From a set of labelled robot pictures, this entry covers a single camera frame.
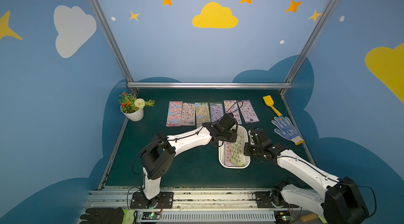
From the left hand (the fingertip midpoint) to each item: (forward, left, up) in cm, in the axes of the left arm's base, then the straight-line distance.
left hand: (239, 136), depth 83 cm
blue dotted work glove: (+13, -36, -13) cm, 40 cm away
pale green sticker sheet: (-5, 0, -7) cm, 9 cm away
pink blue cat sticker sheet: (+23, +40, -13) cm, 48 cm away
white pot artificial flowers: (+18, +64, -1) cm, 66 cm away
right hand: (-2, -5, -7) cm, 9 cm away
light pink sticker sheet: (-6, +5, -9) cm, 12 cm away
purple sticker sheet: (+27, +10, -14) cm, 32 cm away
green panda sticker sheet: (+24, +20, -13) cm, 34 cm away
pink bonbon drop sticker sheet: (+23, +30, -13) cm, 40 cm away
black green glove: (-36, +61, -11) cm, 72 cm away
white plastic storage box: (-9, -5, -10) cm, 14 cm away
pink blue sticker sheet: (+32, -1, -14) cm, 35 cm away
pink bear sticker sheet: (+27, -12, -14) cm, 33 cm away
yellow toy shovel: (+36, -29, -12) cm, 48 cm away
